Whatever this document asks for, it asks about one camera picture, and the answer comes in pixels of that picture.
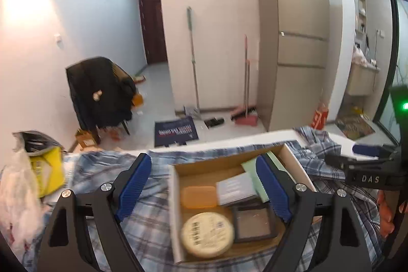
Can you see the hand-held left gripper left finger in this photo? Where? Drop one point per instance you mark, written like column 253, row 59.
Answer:
column 134, row 186

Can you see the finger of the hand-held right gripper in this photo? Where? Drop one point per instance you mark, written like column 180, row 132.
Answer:
column 366, row 150
column 338, row 160

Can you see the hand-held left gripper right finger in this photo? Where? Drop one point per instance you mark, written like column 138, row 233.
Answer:
column 272, row 192

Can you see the green card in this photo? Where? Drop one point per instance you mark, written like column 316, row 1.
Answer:
column 250, row 168

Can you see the grey card box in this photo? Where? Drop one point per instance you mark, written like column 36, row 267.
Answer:
column 237, row 190

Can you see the black square window box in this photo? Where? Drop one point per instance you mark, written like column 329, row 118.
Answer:
column 253, row 224

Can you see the orange pad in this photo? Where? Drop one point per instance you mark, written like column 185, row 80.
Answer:
column 199, row 197

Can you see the white cardboard box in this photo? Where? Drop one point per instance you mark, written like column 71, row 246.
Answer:
column 207, row 174

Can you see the round cream tin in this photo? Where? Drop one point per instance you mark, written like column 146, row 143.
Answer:
column 207, row 235

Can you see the person's right hand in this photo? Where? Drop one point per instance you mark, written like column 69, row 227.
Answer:
column 385, row 211

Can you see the patterned floor mat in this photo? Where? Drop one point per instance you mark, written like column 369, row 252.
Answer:
column 353, row 127

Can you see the blue plaid cloth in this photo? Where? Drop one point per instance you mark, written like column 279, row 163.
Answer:
column 153, row 217

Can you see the red bag on floor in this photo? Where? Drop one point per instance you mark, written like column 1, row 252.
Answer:
column 319, row 117

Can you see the dark blue door mat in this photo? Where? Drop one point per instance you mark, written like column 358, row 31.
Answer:
column 175, row 131

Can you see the brown cardboard box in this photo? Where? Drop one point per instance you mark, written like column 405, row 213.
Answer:
column 84, row 138

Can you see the beige vanity cabinet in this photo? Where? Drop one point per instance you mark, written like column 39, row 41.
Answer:
column 360, row 80

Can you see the pink dustpan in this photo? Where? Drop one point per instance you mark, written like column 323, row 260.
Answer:
column 247, row 121

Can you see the yellow packet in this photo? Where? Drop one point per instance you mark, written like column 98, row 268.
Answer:
column 47, row 170

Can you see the black slippers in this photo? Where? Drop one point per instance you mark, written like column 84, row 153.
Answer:
column 214, row 122

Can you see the pile of clothes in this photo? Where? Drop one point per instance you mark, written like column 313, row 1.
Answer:
column 360, row 55

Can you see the chair with dark jacket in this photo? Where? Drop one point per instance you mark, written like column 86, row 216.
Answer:
column 95, row 84

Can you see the grey bag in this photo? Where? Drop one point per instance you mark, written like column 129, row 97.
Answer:
column 35, row 139

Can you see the white plastic bag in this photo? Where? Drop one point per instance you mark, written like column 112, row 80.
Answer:
column 19, row 195

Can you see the black framed glass door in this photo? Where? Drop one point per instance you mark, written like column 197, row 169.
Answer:
column 393, row 36

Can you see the beige refrigerator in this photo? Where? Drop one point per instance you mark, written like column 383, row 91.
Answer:
column 296, row 36

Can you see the dark red door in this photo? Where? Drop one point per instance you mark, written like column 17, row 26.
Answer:
column 153, row 26

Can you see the wall niche shelf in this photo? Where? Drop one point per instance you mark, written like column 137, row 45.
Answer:
column 362, row 14

